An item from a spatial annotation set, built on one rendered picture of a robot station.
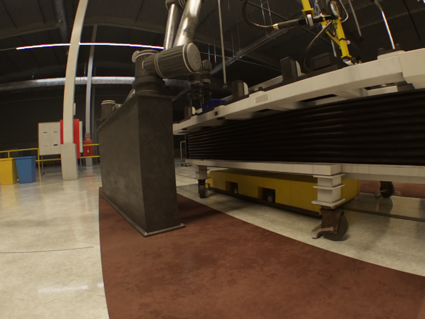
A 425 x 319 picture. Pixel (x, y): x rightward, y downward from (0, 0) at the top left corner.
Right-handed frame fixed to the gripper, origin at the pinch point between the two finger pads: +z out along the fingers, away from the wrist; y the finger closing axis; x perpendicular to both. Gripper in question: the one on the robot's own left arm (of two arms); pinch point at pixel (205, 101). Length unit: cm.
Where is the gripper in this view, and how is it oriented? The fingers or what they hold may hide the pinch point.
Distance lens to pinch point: 191.2
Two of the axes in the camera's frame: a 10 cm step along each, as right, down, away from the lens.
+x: -4.9, -0.1, 8.7
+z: 0.5, 10.0, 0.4
